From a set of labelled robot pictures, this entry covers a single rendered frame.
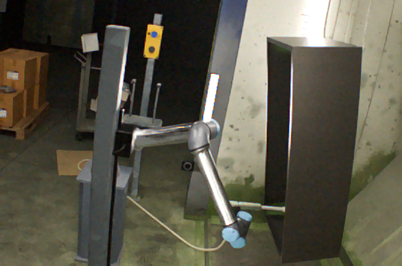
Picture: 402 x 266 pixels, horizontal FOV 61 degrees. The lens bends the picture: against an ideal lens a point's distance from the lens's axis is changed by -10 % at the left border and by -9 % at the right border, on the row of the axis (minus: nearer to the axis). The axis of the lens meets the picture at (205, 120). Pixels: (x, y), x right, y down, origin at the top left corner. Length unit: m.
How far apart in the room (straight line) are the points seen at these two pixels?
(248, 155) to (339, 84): 1.39
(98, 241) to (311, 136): 1.16
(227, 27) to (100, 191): 2.01
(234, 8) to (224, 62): 0.41
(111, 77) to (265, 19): 2.05
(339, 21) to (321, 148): 1.34
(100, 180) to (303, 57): 1.11
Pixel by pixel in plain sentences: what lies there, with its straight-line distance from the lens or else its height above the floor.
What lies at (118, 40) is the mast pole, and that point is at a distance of 0.86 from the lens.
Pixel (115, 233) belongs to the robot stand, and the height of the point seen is 0.28.
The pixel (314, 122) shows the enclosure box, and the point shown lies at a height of 1.30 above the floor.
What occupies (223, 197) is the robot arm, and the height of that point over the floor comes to 0.80.
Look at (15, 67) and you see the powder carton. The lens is 4.77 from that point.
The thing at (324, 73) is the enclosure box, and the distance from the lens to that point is 1.78.
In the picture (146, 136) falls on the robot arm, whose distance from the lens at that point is 2.28.
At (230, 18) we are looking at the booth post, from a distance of 2.78.
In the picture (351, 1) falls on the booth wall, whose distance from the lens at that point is 3.00.
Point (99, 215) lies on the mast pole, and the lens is 1.02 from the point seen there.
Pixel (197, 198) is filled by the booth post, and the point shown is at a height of 0.23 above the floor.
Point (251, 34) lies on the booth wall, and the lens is 2.80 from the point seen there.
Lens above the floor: 1.70
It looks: 16 degrees down
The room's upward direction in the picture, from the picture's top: 10 degrees clockwise
